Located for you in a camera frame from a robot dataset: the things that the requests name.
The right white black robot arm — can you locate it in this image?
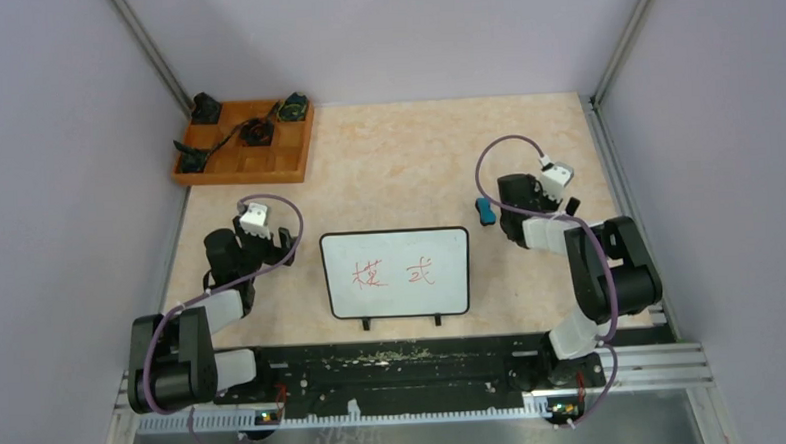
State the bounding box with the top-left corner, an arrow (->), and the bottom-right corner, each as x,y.
496,173 -> 663,387

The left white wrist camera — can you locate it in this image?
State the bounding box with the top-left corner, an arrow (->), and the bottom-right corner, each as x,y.
239,202 -> 271,240

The aluminium rail frame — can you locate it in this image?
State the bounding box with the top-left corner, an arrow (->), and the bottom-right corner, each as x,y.
138,343 -> 713,435

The white whiteboard with black frame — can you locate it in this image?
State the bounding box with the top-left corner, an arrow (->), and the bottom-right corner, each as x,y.
319,226 -> 471,325

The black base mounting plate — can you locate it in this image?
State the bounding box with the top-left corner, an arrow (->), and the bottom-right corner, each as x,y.
214,333 -> 605,420

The blue whiteboard eraser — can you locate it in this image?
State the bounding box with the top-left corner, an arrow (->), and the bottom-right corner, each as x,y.
474,197 -> 497,226

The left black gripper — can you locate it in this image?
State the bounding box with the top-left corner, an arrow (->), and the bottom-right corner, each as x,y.
232,213 -> 300,279

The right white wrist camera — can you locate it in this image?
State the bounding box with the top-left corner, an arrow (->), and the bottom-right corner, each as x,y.
539,163 -> 574,202

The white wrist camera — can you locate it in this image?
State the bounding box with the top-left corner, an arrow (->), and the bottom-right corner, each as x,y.
239,202 -> 271,240
539,163 -> 574,202

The orange wooden divided tray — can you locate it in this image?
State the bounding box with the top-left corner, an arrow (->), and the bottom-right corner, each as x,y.
172,100 -> 315,186

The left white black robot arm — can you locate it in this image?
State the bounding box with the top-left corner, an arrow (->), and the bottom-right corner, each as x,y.
127,217 -> 298,414

